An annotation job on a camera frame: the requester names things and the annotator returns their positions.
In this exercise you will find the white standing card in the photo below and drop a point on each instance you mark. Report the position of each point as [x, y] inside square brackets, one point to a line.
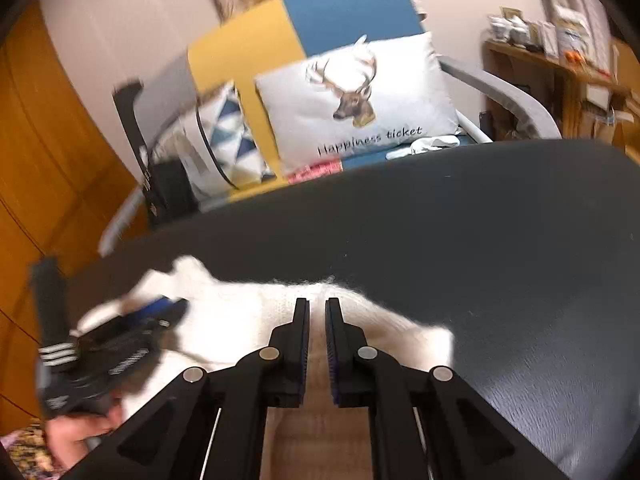
[548, 37]

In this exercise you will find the stack of paper boxes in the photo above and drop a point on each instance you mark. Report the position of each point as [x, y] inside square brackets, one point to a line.
[575, 35]

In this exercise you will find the tangerines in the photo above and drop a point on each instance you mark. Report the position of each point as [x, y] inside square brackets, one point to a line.
[575, 56]

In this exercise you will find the person's left forearm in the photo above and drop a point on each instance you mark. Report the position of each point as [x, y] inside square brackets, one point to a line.
[25, 452]

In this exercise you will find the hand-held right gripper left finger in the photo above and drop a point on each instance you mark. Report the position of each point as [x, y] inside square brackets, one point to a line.
[301, 340]

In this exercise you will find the person's left hand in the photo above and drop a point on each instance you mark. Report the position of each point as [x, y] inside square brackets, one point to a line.
[75, 430]

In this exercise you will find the red patterned cloth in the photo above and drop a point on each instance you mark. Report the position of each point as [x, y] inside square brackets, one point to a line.
[315, 170]

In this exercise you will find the triangle print pillow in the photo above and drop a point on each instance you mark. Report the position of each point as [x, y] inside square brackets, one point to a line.
[230, 135]

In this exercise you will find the wooden wardrobe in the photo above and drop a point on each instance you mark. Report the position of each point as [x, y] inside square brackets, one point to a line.
[50, 160]

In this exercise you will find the small white cloth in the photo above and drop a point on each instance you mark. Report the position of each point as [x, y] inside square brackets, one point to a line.
[425, 146]

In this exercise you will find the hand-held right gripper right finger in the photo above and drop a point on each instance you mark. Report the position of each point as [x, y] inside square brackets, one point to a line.
[331, 340]

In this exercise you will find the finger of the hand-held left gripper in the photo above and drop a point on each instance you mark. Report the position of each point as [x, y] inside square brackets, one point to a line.
[160, 312]

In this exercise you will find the grey yellow blue sofa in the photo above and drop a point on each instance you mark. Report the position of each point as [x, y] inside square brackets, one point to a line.
[350, 10]

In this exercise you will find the deer print pillow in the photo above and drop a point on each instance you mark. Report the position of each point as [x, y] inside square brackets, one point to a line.
[300, 110]

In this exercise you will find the black handbag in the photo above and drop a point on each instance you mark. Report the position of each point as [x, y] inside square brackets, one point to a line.
[170, 190]

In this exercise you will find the group of small jars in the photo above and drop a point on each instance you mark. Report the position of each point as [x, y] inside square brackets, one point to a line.
[512, 30]

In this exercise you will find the white knit sweater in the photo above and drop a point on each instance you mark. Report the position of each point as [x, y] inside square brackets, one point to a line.
[240, 310]

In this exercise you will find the wooden side table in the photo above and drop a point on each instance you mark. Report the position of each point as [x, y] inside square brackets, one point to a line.
[540, 70]

